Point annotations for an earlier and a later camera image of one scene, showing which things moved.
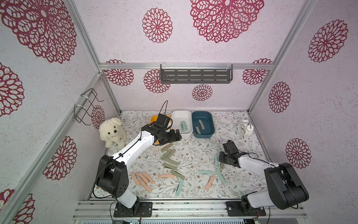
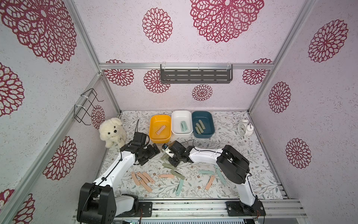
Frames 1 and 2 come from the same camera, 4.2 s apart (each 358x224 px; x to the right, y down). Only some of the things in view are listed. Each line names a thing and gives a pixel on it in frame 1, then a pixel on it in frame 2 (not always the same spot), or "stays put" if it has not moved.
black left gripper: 173,137 → 152,153
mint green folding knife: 184,127 stays put
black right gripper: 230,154 → 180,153
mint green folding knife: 183,126 stays put
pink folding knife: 166,176 stays put
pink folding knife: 148,178 stays put
